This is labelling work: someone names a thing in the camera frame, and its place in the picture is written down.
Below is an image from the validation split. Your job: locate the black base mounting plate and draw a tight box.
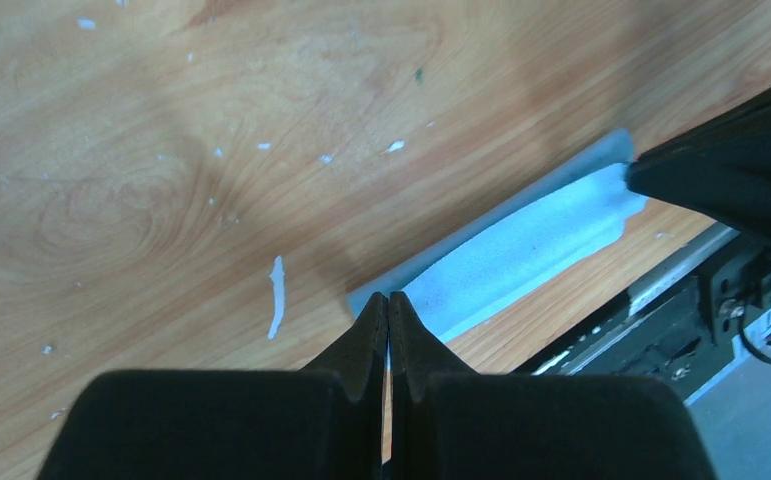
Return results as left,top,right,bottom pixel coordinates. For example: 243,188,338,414
516,224,771,403

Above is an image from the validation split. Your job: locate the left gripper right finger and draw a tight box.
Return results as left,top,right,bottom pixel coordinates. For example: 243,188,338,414
388,292,716,479

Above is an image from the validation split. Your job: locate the light blue cleaning cloth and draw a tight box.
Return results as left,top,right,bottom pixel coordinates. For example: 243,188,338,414
347,129,646,342

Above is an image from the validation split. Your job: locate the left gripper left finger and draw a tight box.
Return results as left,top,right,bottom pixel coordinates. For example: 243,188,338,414
39,294,388,479

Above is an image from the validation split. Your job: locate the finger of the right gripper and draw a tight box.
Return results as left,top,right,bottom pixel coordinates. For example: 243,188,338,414
626,88,771,245

